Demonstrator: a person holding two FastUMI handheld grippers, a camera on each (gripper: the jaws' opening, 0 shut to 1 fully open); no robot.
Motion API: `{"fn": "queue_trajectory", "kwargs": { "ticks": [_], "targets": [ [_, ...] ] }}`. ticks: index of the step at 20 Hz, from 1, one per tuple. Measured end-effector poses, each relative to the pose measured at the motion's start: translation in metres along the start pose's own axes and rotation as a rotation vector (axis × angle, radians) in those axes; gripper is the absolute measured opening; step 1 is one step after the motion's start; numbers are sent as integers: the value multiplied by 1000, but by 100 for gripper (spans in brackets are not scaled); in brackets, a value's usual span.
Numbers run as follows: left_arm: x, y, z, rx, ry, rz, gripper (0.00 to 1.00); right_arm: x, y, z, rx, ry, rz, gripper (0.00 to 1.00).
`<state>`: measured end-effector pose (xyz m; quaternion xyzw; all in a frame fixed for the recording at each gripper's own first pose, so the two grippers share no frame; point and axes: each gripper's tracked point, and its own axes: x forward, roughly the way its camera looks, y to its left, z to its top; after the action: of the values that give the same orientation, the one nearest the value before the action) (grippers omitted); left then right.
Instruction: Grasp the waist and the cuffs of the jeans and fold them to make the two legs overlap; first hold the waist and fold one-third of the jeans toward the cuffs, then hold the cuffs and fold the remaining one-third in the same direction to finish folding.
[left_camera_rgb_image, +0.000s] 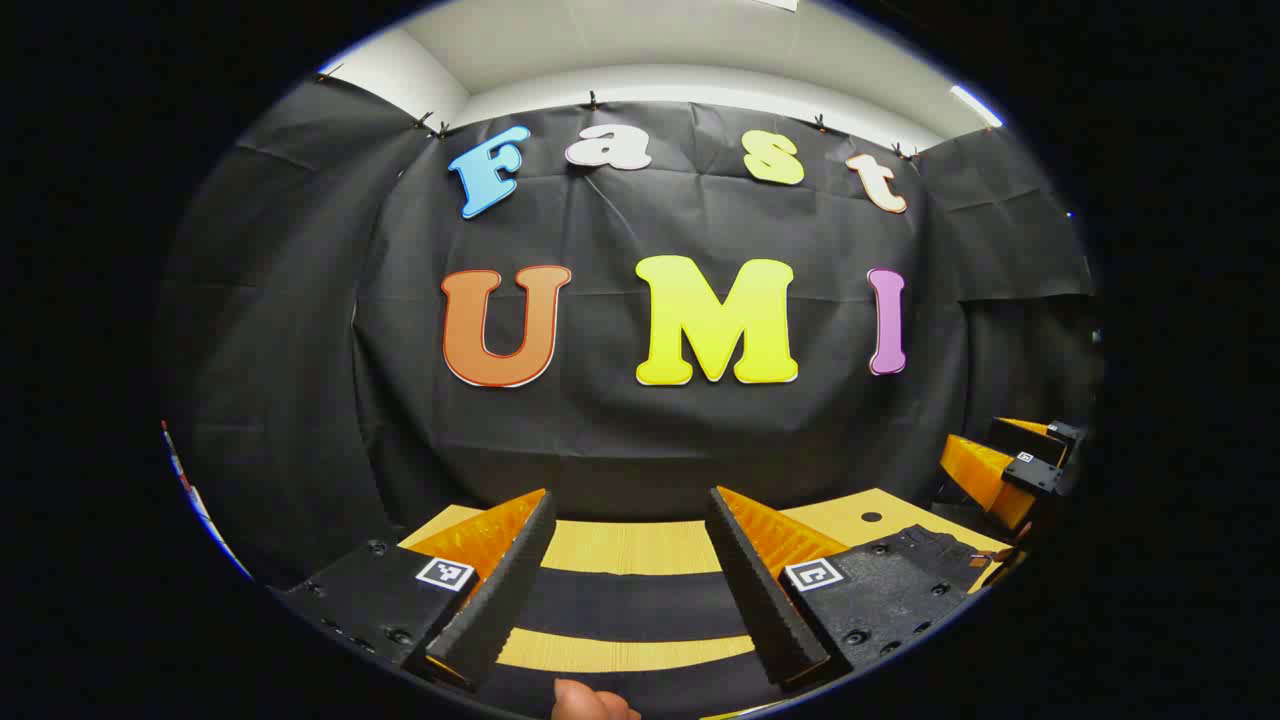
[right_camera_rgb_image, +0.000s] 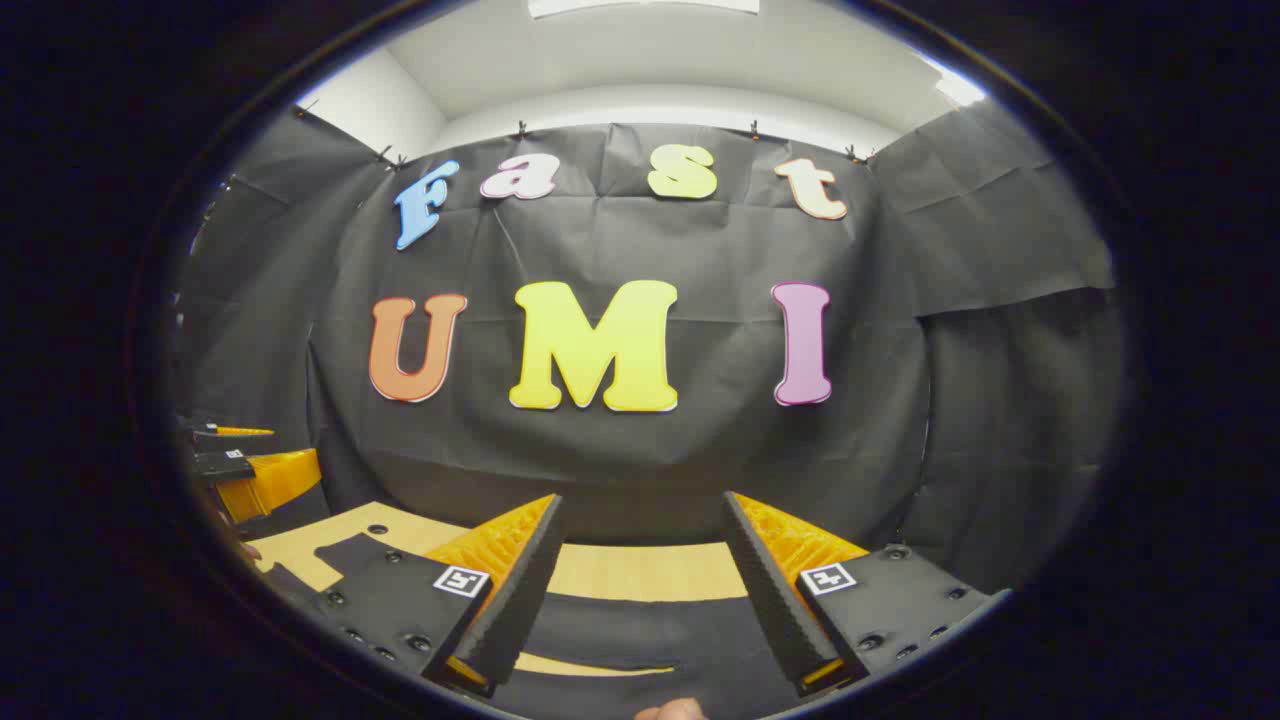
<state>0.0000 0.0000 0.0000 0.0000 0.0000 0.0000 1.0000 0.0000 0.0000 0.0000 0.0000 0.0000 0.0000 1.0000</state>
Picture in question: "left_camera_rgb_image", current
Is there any black backdrop cloth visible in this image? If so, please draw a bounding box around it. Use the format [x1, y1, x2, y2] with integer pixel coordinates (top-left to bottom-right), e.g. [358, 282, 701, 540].
[160, 75, 1101, 591]

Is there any row of black cloth clips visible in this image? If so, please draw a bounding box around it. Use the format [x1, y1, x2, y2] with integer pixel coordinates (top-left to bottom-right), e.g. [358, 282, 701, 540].
[315, 65, 921, 161]

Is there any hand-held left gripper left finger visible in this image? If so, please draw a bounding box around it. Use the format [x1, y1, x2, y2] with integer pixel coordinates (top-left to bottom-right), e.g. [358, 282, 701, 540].
[272, 489, 557, 693]

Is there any ceiling light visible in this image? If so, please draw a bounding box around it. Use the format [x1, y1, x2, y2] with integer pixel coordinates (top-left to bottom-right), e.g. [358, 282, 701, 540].
[948, 84, 1004, 129]

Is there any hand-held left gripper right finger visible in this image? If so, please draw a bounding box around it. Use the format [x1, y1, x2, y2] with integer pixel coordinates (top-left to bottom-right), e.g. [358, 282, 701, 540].
[706, 487, 989, 693]

